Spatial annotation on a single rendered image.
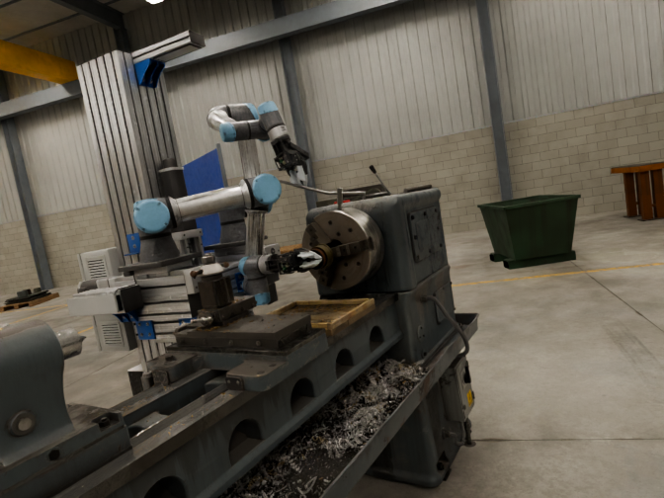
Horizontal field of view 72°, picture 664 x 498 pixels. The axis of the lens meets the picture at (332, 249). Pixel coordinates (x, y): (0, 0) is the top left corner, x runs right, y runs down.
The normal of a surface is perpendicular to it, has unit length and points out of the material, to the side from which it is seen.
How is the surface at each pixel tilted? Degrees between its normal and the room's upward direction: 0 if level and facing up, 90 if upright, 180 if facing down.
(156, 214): 90
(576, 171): 90
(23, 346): 58
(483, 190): 90
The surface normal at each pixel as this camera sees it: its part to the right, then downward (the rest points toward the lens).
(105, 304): -0.40, 0.16
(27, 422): 0.84, -0.09
